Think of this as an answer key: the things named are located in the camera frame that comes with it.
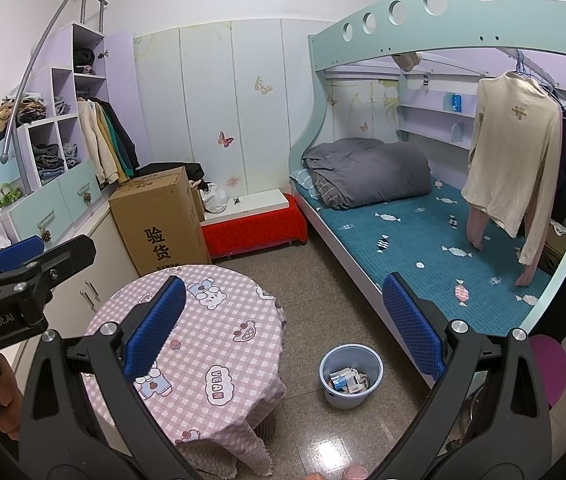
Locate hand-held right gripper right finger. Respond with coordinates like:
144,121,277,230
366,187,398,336
370,272,554,480

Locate brown cloth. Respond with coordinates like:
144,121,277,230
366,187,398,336
393,51,421,72

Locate black cloth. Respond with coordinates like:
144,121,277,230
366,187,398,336
135,161,206,183

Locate woven table base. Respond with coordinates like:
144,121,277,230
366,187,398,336
243,405,278,448

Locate green hanging garment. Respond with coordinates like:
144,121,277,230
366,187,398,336
105,110,131,176

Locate lavender bed wall shelf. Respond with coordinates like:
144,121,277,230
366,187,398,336
395,102,478,148

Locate light blue plastic bin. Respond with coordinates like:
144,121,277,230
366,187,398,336
319,342,384,409

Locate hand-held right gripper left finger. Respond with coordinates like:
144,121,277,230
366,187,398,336
15,275,198,480

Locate lavender stepped shelf cabinet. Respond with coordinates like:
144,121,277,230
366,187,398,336
0,22,136,241

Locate beige long sleeve shirt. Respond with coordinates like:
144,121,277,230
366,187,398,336
460,71,564,286

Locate cream low cabinet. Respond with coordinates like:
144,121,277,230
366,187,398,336
0,210,141,376

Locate pile of folded clothes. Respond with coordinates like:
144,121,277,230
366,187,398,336
0,92,48,143

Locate blue plaid pillow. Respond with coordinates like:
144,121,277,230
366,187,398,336
290,169,321,201

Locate black hanging coat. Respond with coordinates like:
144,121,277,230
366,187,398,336
90,97,141,171

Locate magenta round stool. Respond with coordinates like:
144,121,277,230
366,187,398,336
528,335,566,408

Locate red ottoman bench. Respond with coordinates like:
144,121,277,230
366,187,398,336
200,193,308,261

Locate white wardrobe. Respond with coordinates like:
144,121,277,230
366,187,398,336
133,17,328,196

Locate black folded clothes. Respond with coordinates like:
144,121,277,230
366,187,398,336
74,47,98,76

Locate folded dark jeans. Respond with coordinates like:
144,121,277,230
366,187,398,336
33,143,64,183

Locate pink checkered tablecloth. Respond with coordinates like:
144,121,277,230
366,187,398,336
83,264,288,476

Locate white plastic bag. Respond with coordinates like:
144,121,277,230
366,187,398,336
203,183,228,214

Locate green leaf ornament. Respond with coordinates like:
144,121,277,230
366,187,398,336
0,183,24,208

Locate grey quilt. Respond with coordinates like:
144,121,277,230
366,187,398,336
302,137,434,211

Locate teal bunk bed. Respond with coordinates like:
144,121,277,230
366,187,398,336
288,0,566,391

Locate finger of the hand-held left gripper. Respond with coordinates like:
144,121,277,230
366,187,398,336
0,234,98,311
0,235,46,289

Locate blue clothes hanger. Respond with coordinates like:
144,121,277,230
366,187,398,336
505,50,566,106

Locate grey metal handrail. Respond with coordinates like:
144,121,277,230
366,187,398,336
0,0,108,163

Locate teal candy print bedsheet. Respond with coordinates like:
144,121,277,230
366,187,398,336
290,170,556,338

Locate white board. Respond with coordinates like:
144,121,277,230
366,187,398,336
202,188,291,228

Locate large cardboard box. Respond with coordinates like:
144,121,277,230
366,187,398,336
108,166,212,277

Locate white blue carton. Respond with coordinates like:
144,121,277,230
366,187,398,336
329,367,354,392

